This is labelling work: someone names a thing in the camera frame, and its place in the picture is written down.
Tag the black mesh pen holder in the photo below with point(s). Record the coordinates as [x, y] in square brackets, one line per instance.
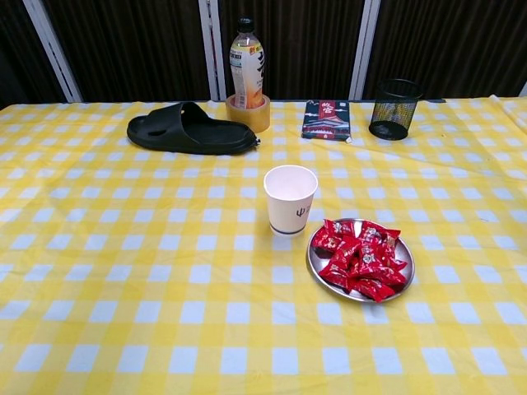
[391, 111]

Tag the silver metal plate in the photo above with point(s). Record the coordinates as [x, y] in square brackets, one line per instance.
[315, 263]

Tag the yellow white checkered tablecloth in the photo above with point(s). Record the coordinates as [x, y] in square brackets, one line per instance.
[123, 247]

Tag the black rubber slipper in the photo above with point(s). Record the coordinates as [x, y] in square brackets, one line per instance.
[214, 138]

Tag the dark blue printed box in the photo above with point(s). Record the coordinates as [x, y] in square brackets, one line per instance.
[325, 123]

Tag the white partition frame post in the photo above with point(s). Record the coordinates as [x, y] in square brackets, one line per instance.
[524, 88]
[52, 53]
[211, 41]
[364, 49]

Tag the brown packing tape roll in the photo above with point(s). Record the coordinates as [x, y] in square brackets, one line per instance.
[247, 119]

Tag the dark corrugated partition panel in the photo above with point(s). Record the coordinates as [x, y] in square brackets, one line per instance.
[453, 41]
[123, 41]
[16, 49]
[304, 41]

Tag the drink bottle with orange label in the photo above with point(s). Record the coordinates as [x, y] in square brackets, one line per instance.
[246, 61]

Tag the white paper cup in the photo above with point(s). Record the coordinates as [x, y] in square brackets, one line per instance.
[288, 214]

